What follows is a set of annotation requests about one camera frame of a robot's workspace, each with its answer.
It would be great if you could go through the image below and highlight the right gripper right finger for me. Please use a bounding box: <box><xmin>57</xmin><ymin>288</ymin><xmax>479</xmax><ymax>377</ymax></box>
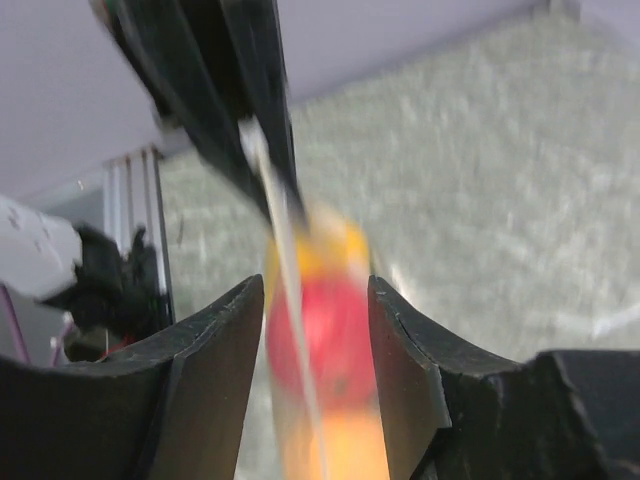
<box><xmin>368</xmin><ymin>276</ymin><xmax>639</xmax><ymax>479</ymax></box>

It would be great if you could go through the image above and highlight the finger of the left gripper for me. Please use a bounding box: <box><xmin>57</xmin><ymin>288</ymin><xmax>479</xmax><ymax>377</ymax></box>
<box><xmin>90</xmin><ymin>1</ymin><xmax>270</xmax><ymax>219</ymax></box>
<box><xmin>221</xmin><ymin>0</ymin><xmax>306</xmax><ymax>220</ymax></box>

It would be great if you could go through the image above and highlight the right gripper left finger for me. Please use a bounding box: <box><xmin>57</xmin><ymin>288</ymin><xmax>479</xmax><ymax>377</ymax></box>
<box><xmin>1</xmin><ymin>275</ymin><xmax>264</xmax><ymax>480</ymax></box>

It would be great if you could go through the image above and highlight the polka dot zip bag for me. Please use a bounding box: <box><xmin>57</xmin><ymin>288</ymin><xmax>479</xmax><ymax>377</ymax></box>
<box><xmin>239</xmin><ymin>119</ymin><xmax>390</xmax><ymax>479</ymax></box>

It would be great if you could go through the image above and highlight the red fake apple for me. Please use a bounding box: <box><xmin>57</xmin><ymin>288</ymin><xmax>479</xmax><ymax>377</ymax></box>
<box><xmin>266</xmin><ymin>276</ymin><xmax>376</xmax><ymax>408</ymax></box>

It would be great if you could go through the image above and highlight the yellow fake lemon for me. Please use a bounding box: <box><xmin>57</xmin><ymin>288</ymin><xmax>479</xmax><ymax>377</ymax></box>
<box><xmin>295</xmin><ymin>205</ymin><xmax>372</xmax><ymax>291</ymax></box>

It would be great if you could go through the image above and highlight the orange fake peach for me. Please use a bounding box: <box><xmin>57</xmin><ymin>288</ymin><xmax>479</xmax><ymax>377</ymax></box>
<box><xmin>282</xmin><ymin>408</ymin><xmax>389</xmax><ymax>480</ymax></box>

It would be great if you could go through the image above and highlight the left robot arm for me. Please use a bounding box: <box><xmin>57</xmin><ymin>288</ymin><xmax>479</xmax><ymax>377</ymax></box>
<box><xmin>1</xmin><ymin>1</ymin><xmax>304</xmax><ymax>340</ymax></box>

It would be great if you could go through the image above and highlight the aluminium frame rail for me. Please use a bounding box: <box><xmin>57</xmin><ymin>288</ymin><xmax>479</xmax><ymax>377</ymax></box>
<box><xmin>103</xmin><ymin>144</ymin><xmax>175</xmax><ymax>324</ymax></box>

